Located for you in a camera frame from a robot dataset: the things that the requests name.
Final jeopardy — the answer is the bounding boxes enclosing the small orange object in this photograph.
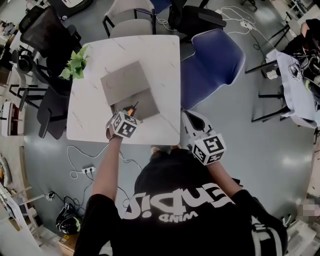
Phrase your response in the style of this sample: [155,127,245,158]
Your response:
[122,101,140,116]

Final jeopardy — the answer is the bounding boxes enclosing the person's left forearm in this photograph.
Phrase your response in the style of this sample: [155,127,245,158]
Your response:
[90,138,124,202]

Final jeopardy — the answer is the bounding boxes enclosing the blue chair with black frame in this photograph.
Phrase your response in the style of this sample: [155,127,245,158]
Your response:
[134,0,174,21]

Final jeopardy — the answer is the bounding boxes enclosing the black helmet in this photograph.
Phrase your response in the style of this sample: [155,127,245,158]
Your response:
[55,202,84,235]

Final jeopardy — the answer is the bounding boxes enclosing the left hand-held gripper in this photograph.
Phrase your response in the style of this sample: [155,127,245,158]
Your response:
[105,111,141,140]

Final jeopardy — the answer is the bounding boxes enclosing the white marbled table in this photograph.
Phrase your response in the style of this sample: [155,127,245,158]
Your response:
[65,34,182,146]

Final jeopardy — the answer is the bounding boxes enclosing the cardboard box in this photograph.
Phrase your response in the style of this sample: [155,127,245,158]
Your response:
[57,233,81,254]

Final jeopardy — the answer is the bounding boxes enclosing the black floor cables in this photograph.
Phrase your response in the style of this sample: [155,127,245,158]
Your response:
[45,172,87,214]

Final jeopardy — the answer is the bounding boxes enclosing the long white cable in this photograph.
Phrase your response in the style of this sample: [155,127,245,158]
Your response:
[66,143,141,180]

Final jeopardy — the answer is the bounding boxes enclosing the person's left hand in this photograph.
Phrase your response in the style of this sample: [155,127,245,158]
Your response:
[105,126,123,142]

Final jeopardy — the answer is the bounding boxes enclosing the person's left shoe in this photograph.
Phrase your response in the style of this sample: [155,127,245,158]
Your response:
[150,145,164,160]

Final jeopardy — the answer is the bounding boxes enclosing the black mesh office chair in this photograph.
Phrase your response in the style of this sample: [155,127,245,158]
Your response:
[18,5,84,140]

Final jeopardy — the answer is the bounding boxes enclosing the white low shelf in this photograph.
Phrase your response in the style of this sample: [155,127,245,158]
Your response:
[0,100,26,137]

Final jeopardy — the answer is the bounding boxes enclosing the green potted plant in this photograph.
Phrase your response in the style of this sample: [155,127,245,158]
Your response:
[58,44,91,81]

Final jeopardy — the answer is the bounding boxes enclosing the table with light-blue cloth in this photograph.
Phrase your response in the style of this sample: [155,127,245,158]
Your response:
[265,49,320,130]

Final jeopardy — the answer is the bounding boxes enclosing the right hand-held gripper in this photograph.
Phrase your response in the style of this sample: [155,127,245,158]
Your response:
[181,110,227,166]

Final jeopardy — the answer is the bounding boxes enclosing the blue shell chair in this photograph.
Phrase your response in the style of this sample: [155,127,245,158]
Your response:
[180,28,247,111]

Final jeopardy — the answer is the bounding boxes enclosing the person's right forearm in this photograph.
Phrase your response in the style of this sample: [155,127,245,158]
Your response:
[205,159,243,199]

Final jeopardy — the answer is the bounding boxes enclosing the black padded chair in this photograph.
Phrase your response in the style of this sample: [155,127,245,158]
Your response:
[168,0,228,43]

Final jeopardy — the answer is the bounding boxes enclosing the tangled white cables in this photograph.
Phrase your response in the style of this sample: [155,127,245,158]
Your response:
[214,5,279,51]

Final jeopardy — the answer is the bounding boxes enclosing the black metal chair frames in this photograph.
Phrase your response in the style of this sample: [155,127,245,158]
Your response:
[244,11,292,124]

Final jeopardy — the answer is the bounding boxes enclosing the grey drawer box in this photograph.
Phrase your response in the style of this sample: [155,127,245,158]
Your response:
[100,60,162,124]

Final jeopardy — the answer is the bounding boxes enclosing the grey upholstered chair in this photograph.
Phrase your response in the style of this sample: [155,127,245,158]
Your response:
[102,0,158,39]

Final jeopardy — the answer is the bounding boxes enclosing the person's black printed shirt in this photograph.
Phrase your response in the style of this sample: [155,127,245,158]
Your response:
[73,148,289,256]

